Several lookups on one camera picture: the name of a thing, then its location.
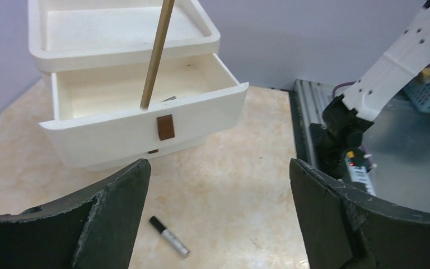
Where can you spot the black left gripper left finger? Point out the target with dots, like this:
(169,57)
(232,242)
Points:
(94,227)

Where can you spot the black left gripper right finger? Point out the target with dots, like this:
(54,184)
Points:
(345,227)

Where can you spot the clear glitter gloss tube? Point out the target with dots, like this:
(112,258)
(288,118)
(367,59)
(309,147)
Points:
(170,237)

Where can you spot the white pull-out drawer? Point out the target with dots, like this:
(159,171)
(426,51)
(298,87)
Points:
(98,122)

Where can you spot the gold slim makeup pencil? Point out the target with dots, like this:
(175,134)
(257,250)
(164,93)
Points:
(154,63)

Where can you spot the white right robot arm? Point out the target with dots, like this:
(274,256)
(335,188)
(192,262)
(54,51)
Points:
(350,114)

